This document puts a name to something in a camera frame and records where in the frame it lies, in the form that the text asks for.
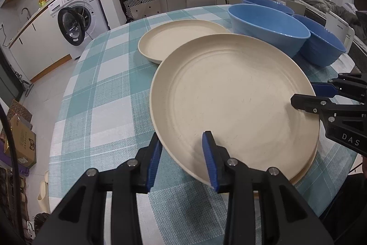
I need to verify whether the black cable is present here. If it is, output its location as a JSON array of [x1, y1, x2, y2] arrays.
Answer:
[[0, 103, 22, 234]]

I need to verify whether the white washing machine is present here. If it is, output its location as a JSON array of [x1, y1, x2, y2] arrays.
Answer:
[[47, 0, 109, 60]]

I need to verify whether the light blue bowl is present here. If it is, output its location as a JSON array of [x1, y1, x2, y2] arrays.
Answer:
[[228, 4, 311, 57]]

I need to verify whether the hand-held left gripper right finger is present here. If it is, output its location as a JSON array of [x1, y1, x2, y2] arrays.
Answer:
[[202, 131, 334, 245]]

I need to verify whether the dark green jacket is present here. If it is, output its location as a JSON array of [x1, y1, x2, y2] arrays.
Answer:
[[297, 0, 367, 33]]

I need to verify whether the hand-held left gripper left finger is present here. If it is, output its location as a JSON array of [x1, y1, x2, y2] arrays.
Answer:
[[34, 132, 163, 245]]

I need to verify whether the black patterned chair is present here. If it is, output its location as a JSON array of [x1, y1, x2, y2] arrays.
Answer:
[[120, 0, 159, 24]]

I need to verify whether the beige plate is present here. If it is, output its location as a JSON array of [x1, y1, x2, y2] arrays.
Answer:
[[289, 144, 319, 185], [150, 33, 321, 186], [138, 19, 230, 65]]

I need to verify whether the person's dark clothing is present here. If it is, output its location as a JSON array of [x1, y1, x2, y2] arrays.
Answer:
[[320, 173, 367, 237]]

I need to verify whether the white kitchen counter cabinet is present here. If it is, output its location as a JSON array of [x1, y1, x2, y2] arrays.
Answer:
[[0, 1, 72, 82]]

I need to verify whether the white electric kettle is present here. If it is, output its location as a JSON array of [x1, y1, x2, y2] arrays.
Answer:
[[325, 10, 355, 47]]

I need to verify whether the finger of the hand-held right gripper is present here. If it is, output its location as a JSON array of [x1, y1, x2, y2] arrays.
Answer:
[[290, 93, 367, 124], [311, 72, 367, 104]]

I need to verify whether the beige slipper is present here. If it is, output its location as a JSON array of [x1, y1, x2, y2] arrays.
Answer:
[[37, 170, 50, 214]]

